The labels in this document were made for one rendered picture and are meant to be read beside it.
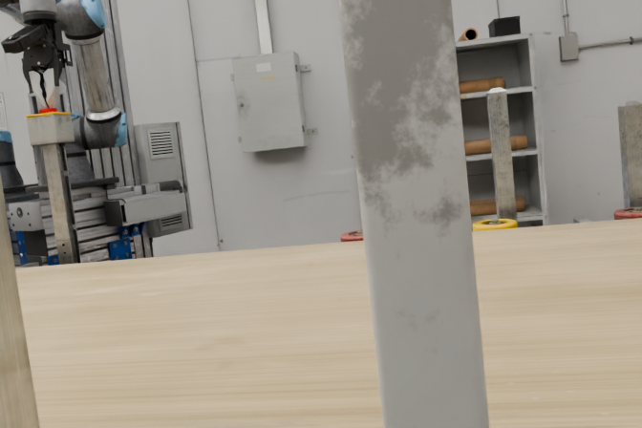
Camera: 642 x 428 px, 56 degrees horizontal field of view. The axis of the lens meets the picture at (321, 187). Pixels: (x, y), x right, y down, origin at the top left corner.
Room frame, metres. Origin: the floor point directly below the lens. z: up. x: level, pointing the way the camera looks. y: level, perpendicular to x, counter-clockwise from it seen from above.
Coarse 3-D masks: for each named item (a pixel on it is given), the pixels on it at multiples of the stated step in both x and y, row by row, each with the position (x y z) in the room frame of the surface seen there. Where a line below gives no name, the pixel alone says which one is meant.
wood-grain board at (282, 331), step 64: (192, 256) 1.13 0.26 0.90; (256, 256) 1.05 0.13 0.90; (320, 256) 0.99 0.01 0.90; (512, 256) 0.84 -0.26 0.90; (576, 256) 0.80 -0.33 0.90; (640, 256) 0.76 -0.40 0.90; (64, 320) 0.76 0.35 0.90; (128, 320) 0.73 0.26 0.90; (192, 320) 0.69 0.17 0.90; (256, 320) 0.67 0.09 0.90; (320, 320) 0.64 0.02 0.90; (512, 320) 0.57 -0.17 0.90; (576, 320) 0.55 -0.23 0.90; (640, 320) 0.53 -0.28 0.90; (64, 384) 0.53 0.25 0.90; (128, 384) 0.52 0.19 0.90; (192, 384) 0.50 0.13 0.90; (256, 384) 0.48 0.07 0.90; (320, 384) 0.47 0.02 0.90; (512, 384) 0.43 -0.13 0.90; (576, 384) 0.42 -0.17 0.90; (640, 384) 0.41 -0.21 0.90
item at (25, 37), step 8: (40, 24) 1.38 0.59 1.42; (16, 32) 1.35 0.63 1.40; (24, 32) 1.34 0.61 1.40; (32, 32) 1.34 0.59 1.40; (40, 32) 1.37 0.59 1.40; (8, 40) 1.30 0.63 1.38; (16, 40) 1.29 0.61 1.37; (24, 40) 1.31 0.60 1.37; (32, 40) 1.34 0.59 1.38; (8, 48) 1.30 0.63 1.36; (16, 48) 1.30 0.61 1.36; (24, 48) 1.31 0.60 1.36
